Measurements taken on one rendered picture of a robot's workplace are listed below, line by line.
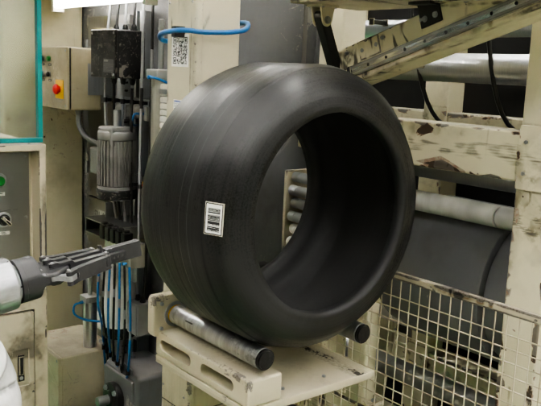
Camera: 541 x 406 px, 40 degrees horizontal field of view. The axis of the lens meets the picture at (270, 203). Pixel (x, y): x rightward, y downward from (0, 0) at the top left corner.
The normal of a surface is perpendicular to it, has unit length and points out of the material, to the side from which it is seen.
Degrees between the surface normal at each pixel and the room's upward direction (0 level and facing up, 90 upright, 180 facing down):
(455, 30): 90
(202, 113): 49
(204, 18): 90
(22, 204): 90
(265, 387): 90
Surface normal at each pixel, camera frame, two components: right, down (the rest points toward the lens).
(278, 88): 0.18, -0.51
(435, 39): -0.78, 0.07
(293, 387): 0.04, -0.98
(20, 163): 0.62, 0.16
